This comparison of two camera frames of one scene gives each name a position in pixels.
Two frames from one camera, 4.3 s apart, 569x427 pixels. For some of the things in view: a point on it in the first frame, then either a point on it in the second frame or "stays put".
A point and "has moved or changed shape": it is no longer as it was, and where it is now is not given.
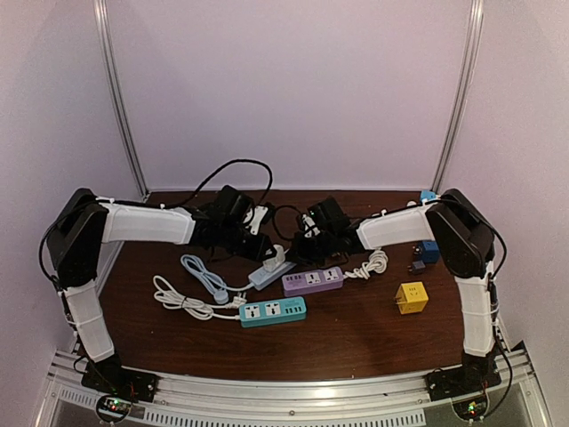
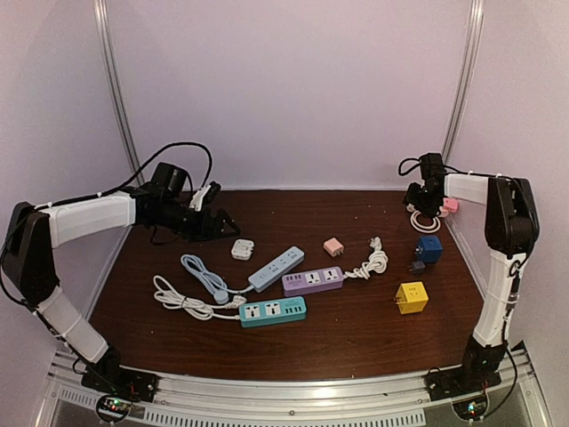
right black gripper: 299,251 -> 411,197
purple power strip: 313,280 stays put
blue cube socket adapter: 429,252 stays put
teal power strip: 271,312 stays put
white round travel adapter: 273,263 has moved or changed shape
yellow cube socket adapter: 412,297 stays put
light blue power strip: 262,277 stays put
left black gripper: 258,253 -> 204,232
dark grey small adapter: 417,268 stays put
